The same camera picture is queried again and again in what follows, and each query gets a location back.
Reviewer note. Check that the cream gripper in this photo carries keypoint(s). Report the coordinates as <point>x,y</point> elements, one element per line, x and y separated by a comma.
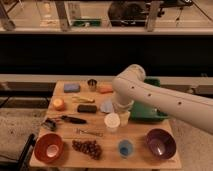
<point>124,118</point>

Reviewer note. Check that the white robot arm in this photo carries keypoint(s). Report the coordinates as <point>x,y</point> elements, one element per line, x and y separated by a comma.
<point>129,86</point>

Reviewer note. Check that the blue plastic cup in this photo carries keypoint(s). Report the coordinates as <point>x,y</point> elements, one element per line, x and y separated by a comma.
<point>125,148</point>

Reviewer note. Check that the small metal cup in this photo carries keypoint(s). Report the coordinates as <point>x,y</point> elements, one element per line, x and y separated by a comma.
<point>92,84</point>

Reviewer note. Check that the green plastic tray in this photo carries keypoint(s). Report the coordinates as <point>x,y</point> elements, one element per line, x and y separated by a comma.
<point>142,112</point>

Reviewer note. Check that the light blue cloth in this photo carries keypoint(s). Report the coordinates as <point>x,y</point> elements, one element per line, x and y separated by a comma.
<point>107,107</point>

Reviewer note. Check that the orange carrot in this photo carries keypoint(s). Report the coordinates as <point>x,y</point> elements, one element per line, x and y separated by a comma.
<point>104,90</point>

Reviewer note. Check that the purple bowl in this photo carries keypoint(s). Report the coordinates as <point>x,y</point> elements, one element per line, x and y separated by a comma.
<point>161,143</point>

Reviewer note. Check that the bunch of dark grapes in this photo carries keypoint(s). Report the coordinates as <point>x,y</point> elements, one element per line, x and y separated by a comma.
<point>91,148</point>

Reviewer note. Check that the yellow banana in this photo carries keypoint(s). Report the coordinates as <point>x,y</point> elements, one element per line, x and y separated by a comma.
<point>79,99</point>

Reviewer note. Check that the blue sponge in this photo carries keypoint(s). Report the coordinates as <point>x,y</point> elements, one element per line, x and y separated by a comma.
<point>71,87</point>

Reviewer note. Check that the orange fruit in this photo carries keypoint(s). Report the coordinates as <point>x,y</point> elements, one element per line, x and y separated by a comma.
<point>58,104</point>

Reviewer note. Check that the black binder clip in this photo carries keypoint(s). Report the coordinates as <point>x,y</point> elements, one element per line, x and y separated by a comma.
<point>49,124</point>

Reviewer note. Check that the orange bowl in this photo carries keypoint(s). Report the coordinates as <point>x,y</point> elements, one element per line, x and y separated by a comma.
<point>48,148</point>

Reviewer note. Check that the black handled knife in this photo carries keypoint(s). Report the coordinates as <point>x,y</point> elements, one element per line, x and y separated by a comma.
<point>73,120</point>

